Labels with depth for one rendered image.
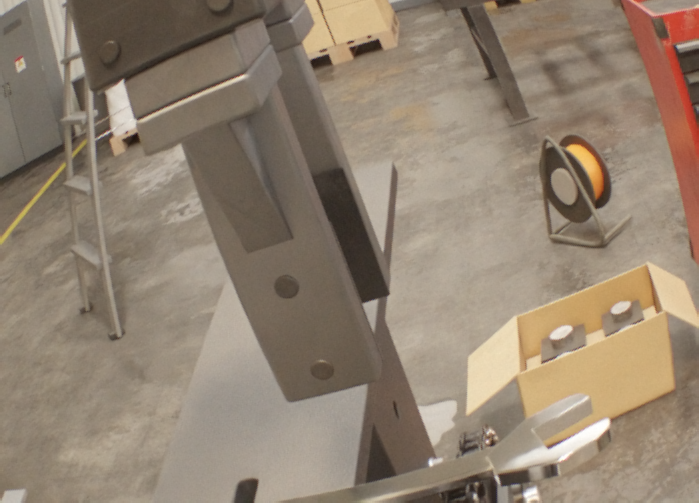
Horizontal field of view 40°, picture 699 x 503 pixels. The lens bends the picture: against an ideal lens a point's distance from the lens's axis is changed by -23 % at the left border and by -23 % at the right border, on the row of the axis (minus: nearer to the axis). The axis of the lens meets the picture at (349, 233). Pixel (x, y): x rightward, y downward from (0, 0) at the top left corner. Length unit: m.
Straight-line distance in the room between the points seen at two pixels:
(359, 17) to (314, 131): 7.80
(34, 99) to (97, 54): 10.24
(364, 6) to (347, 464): 7.76
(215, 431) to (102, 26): 0.25
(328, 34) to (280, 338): 7.89
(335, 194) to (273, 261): 0.06
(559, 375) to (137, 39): 2.27
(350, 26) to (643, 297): 5.64
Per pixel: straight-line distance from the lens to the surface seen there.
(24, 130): 10.62
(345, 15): 8.15
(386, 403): 0.79
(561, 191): 3.63
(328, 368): 0.30
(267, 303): 0.30
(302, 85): 0.34
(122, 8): 0.25
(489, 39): 5.17
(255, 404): 0.48
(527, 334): 2.78
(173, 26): 0.25
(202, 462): 0.45
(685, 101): 2.28
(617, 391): 2.54
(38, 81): 10.45
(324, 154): 0.35
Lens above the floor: 1.36
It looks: 17 degrees down
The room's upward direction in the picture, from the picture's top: 21 degrees counter-clockwise
